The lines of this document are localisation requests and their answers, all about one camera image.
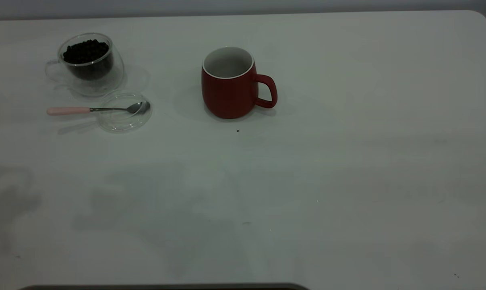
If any red ceramic mug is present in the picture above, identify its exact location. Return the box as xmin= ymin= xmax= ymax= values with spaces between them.
xmin=201 ymin=47 xmax=278 ymax=119

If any pink-handled metal spoon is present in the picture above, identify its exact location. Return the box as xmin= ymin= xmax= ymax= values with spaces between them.
xmin=47 ymin=101 xmax=151 ymax=116

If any double-walled glass cup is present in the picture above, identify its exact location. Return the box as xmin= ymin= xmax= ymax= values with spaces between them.
xmin=45 ymin=33 xmax=125 ymax=96

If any coffee beans heap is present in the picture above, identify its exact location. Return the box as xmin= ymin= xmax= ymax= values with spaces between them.
xmin=63 ymin=39 xmax=110 ymax=66

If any small clear glass dish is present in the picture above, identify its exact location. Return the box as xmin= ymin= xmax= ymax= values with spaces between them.
xmin=97 ymin=91 xmax=152 ymax=133

